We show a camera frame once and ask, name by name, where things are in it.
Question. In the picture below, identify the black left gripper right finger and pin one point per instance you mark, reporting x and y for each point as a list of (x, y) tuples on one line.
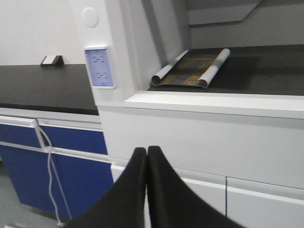
[(172, 204)]

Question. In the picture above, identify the blue lab bench cabinet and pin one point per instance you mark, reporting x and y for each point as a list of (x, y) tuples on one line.
[(51, 138)]

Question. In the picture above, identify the white wall power socket panel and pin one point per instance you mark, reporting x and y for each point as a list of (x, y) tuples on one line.
[(99, 69)]

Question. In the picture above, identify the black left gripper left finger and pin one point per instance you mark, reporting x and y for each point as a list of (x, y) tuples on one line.
[(123, 205)]

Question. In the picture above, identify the rolled paper poster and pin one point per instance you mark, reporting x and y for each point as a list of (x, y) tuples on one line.
[(196, 68)]

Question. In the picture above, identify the white fume hood base cabinet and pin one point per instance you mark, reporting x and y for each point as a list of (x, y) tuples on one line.
[(243, 154)]

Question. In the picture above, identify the round white wall cap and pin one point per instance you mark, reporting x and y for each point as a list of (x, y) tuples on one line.
[(90, 17)]

